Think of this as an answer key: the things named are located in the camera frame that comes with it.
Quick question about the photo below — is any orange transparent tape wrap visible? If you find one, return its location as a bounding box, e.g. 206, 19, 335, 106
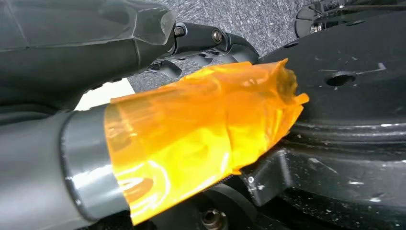
104, 58, 310, 226

